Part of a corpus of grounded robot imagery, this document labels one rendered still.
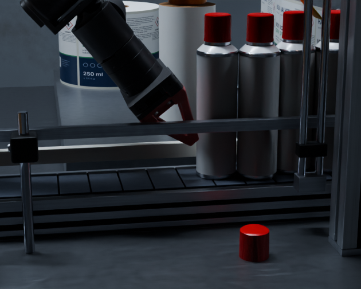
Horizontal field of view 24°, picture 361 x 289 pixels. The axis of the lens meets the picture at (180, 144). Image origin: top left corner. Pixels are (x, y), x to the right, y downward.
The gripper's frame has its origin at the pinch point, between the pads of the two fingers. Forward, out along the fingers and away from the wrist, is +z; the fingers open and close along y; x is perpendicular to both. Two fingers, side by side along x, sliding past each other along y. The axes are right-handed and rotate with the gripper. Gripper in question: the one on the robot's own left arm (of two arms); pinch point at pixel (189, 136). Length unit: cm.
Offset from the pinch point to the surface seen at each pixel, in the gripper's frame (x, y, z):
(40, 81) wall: 52, 334, 39
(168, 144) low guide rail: 2.9, 3.6, 0.3
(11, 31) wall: 46, 337, 10
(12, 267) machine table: 23.7, -13.2, -5.7
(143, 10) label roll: -7, 58, -5
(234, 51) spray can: -10.8, -1.1, -5.1
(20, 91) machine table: 24, 80, -5
